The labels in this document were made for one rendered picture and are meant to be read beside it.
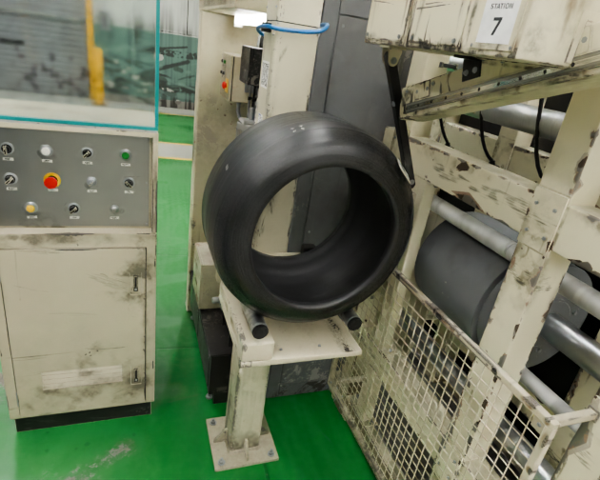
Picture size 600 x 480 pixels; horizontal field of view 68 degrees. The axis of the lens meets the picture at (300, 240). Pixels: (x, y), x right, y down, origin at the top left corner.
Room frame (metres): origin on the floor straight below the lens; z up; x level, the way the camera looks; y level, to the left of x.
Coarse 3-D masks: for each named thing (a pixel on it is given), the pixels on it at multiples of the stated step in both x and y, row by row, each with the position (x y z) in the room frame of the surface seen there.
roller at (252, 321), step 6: (246, 312) 1.05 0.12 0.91; (252, 312) 1.03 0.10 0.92; (252, 318) 1.01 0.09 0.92; (258, 318) 1.01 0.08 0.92; (252, 324) 0.99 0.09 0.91; (258, 324) 0.99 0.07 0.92; (264, 324) 0.99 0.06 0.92; (252, 330) 0.97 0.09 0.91; (258, 330) 0.98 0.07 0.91; (264, 330) 0.98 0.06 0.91; (258, 336) 0.98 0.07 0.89; (264, 336) 0.98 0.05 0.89
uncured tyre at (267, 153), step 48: (240, 144) 1.10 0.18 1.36; (288, 144) 1.01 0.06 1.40; (336, 144) 1.03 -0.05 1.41; (384, 144) 1.14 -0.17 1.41; (240, 192) 0.96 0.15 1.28; (384, 192) 1.11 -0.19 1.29; (240, 240) 0.95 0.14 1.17; (336, 240) 1.34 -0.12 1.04; (384, 240) 1.25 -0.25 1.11; (240, 288) 0.96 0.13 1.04; (288, 288) 1.22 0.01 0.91; (336, 288) 1.21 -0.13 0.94
